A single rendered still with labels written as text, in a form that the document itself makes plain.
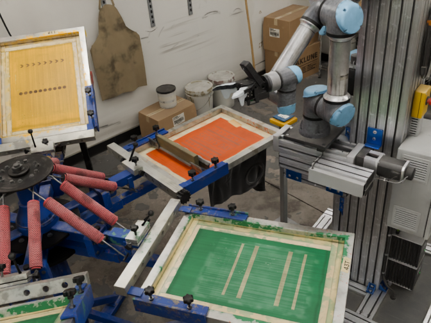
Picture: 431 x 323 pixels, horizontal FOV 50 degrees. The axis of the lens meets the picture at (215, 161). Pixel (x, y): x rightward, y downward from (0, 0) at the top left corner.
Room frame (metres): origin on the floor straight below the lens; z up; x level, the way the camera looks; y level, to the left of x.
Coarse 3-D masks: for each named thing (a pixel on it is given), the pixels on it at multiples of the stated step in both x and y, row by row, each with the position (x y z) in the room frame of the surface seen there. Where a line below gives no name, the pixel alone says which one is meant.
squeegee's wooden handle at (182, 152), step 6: (162, 138) 2.36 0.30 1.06; (168, 138) 2.35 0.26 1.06; (162, 144) 2.36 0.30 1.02; (168, 144) 2.31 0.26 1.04; (174, 144) 2.28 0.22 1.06; (168, 150) 2.32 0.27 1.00; (174, 150) 2.27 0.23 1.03; (180, 150) 2.22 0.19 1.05; (186, 150) 2.20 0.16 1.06; (180, 156) 2.23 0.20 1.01; (186, 156) 2.18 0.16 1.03; (192, 156) 2.14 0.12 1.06; (192, 162) 2.14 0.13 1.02; (198, 162) 2.14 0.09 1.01
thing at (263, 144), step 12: (216, 108) 2.82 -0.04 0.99; (228, 108) 2.80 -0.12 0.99; (192, 120) 2.68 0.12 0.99; (204, 120) 2.73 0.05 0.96; (240, 120) 2.68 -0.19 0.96; (252, 120) 2.60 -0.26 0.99; (180, 132) 2.60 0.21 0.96; (144, 144) 2.44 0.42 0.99; (264, 144) 2.30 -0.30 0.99; (240, 156) 2.19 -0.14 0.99; (156, 168) 2.16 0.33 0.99; (228, 168) 2.12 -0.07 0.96
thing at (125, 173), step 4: (120, 172) 2.07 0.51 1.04; (124, 172) 2.07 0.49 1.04; (128, 172) 2.06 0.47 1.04; (112, 176) 2.04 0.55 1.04; (116, 176) 2.04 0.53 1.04; (120, 176) 2.03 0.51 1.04; (124, 176) 2.03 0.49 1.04; (128, 176) 2.04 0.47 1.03; (132, 176) 2.05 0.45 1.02; (136, 176) 2.06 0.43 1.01; (140, 176) 2.08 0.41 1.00; (108, 180) 2.02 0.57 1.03; (112, 180) 2.01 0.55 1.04; (116, 180) 2.00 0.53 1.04; (120, 180) 2.01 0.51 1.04; (124, 180) 2.02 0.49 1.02; (120, 184) 2.00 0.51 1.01; (124, 184) 2.02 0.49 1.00
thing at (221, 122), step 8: (216, 120) 2.71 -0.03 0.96; (224, 120) 2.70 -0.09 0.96; (200, 128) 2.63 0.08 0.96; (208, 128) 2.62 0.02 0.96; (224, 128) 2.60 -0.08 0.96; (232, 128) 2.59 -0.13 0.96; (184, 136) 2.55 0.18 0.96; (192, 136) 2.54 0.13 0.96; (152, 152) 2.39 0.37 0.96; (160, 152) 2.38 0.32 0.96; (192, 152) 2.35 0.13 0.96; (160, 160) 2.29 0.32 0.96; (168, 160) 2.28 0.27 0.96; (176, 160) 2.27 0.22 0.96
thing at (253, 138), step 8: (240, 128) 2.58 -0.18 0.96; (240, 136) 2.48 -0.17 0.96; (248, 136) 2.47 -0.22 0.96; (256, 136) 2.46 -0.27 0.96; (248, 144) 2.37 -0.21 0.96; (232, 152) 2.30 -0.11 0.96; (208, 160) 2.24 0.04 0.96; (176, 168) 2.19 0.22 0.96; (184, 168) 2.18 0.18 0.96; (184, 176) 2.10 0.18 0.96
